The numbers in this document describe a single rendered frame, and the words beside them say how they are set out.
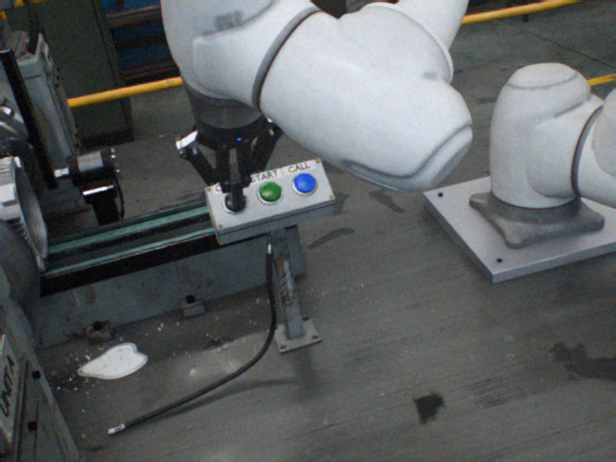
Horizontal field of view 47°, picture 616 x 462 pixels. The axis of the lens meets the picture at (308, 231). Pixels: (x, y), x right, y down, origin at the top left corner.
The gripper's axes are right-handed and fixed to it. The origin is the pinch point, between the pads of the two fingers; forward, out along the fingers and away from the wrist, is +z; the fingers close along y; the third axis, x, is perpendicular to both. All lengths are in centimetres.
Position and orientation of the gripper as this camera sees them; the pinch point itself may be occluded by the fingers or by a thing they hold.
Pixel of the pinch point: (235, 186)
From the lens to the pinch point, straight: 92.4
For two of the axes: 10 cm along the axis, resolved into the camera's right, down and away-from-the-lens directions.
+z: -0.6, 4.1, 9.1
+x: 3.1, 8.8, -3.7
